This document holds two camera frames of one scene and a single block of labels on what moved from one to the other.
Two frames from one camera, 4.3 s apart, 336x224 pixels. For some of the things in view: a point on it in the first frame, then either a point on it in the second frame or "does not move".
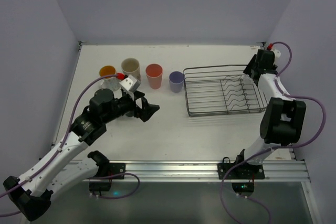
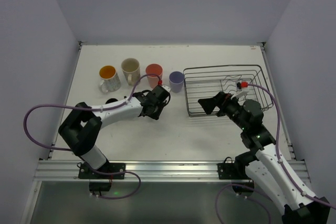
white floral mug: x=109 y=82 does not move
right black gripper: x=252 y=68 to x=220 y=105
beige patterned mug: x=131 y=66 does not move
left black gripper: x=139 y=105 to x=153 y=110
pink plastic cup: x=154 y=73 does not move
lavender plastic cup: x=176 y=81 does not move
